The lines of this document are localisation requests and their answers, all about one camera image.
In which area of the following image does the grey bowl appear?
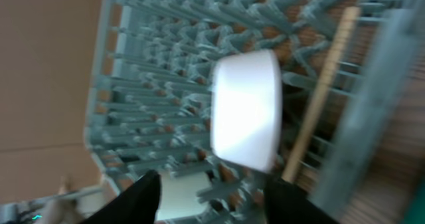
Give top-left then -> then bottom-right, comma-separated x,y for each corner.
211,49 -> 283,173

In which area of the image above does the teal serving tray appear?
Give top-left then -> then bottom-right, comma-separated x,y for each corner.
400,181 -> 425,224

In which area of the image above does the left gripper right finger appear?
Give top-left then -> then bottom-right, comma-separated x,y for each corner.
264,177 -> 339,224

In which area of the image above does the wooden chopstick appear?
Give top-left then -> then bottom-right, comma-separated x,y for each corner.
282,7 -> 361,183

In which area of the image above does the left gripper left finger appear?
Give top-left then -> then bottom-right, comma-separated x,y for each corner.
80,170 -> 161,224

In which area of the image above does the grey plastic dish rack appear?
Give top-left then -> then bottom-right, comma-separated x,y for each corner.
84,0 -> 424,223

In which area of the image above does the white cup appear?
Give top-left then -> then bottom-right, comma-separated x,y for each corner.
156,171 -> 211,221

